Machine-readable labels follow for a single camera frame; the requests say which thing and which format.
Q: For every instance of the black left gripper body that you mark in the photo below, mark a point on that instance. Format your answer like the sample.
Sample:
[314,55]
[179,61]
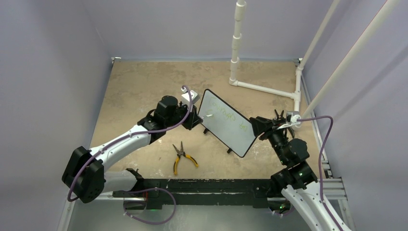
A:
[190,114]

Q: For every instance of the black-framed whiteboard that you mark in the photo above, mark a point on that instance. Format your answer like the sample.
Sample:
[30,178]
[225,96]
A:
[231,127]

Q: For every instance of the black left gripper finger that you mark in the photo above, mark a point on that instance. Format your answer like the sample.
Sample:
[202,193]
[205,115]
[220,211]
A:
[192,124]
[196,117]

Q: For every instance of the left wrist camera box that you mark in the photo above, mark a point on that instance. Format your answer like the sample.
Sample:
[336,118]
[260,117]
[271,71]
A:
[191,97]

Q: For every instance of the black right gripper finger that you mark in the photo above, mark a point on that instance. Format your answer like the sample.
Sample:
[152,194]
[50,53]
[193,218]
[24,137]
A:
[263,133]
[260,122]

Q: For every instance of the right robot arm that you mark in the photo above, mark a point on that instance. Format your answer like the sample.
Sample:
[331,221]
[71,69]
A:
[297,182]

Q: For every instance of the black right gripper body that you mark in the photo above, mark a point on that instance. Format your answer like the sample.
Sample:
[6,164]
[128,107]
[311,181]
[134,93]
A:
[274,124]

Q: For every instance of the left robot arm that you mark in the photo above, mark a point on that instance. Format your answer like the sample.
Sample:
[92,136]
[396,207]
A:
[87,173]

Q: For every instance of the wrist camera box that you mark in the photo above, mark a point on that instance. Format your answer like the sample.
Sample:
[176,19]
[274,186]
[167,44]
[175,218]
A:
[292,118]
[191,97]

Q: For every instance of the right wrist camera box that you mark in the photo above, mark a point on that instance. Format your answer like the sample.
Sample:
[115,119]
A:
[292,118]

